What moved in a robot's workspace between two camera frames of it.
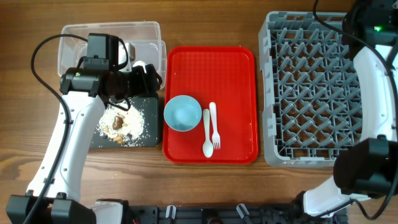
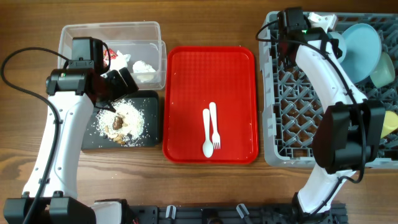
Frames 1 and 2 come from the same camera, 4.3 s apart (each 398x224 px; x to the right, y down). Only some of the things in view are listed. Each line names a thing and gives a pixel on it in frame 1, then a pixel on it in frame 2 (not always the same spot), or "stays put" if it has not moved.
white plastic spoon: [208, 149] stays put
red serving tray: [227, 76] stays put
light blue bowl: [183, 112] -> [342, 44]
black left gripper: [142, 86] -> [122, 89]
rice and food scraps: [124, 127] stays put
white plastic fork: [216, 139] stays put
